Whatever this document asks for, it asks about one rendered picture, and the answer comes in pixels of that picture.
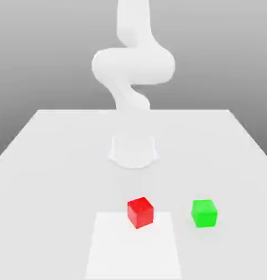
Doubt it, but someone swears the small green cube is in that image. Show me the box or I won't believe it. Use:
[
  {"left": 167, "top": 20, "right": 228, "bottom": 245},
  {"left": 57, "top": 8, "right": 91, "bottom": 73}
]
[{"left": 190, "top": 199, "right": 218, "bottom": 229}]

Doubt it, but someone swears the small red cube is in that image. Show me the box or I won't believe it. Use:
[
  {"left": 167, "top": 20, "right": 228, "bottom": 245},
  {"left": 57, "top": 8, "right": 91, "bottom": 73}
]
[{"left": 127, "top": 196, "right": 154, "bottom": 230}]

